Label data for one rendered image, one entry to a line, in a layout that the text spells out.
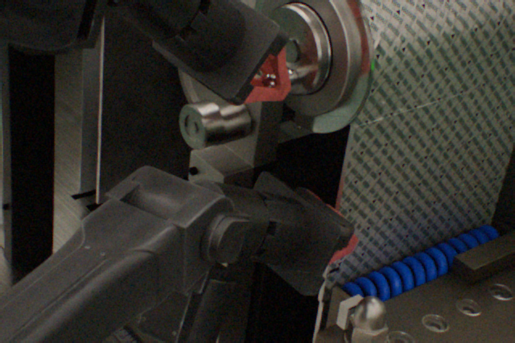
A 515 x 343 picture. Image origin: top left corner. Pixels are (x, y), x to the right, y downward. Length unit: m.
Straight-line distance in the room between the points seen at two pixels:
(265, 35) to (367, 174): 0.20
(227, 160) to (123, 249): 0.27
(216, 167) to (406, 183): 0.18
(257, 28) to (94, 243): 0.21
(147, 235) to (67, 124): 0.77
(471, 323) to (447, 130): 0.17
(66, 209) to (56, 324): 0.64
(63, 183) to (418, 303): 0.53
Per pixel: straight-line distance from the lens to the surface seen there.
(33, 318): 0.61
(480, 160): 1.02
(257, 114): 0.87
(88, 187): 1.27
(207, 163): 0.90
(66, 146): 1.37
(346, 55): 0.82
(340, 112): 0.84
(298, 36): 0.83
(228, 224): 0.69
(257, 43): 0.75
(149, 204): 0.70
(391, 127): 0.88
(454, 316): 0.95
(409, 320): 0.93
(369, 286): 0.94
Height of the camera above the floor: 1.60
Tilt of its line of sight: 31 degrees down
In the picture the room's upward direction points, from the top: 8 degrees clockwise
